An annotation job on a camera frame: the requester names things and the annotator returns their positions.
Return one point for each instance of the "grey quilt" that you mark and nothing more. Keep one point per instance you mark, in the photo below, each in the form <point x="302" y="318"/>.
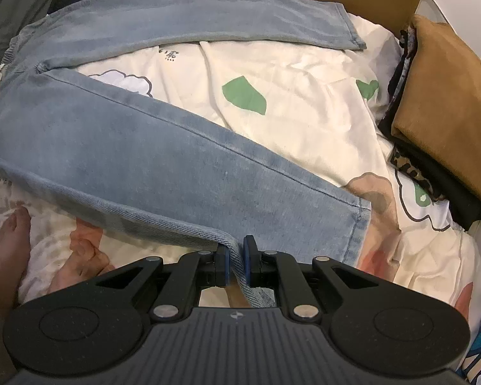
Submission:
<point x="12" y="4"/>

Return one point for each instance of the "leopard print garment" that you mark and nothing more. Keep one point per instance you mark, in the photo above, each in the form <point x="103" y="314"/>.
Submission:
<point x="415" y="174"/>

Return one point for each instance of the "person's left foot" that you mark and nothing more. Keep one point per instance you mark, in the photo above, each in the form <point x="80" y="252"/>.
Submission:
<point x="6" y="256"/>

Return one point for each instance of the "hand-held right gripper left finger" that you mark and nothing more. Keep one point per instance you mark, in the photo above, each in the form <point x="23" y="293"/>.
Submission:
<point x="224" y="266"/>

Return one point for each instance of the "blue jeans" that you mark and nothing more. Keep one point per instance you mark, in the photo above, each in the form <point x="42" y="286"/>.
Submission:
<point x="124" y="152"/>

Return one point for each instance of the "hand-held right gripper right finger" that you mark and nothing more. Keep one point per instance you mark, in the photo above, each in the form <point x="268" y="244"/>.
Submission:
<point x="247" y="260"/>

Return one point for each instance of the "brown folded garment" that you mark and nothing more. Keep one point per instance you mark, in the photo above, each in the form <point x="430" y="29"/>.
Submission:
<point x="453" y="108"/>

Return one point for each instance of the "white printed bed sheet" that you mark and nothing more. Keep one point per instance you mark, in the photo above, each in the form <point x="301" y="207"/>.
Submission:
<point x="304" y="120"/>

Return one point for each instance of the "person's foot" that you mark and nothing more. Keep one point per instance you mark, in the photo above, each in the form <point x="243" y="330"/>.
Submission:
<point x="6" y="256"/>
<point x="78" y="268"/>

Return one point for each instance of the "person's right foot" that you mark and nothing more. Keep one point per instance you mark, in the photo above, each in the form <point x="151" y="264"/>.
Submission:
<point x="78" y="268"/>

